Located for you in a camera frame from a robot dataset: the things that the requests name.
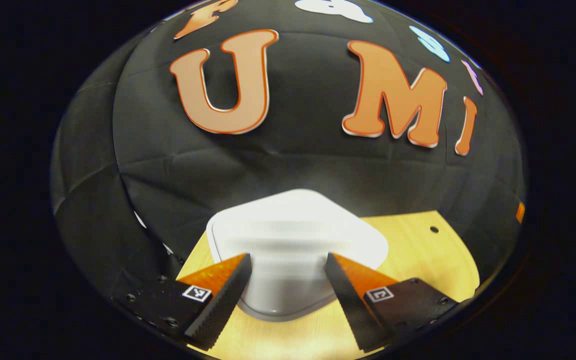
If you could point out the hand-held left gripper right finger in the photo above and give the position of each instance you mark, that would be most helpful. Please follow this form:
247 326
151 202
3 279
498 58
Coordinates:
345 302

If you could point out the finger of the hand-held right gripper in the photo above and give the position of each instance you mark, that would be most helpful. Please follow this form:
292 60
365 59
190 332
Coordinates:
520 212

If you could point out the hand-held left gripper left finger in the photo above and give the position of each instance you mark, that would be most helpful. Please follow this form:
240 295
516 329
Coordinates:
228 292

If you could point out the white desktop garbage bin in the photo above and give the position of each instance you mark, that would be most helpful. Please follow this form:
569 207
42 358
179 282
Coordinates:
293 235

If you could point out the wooden desktop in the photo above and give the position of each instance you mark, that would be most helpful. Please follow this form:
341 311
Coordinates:
418 255

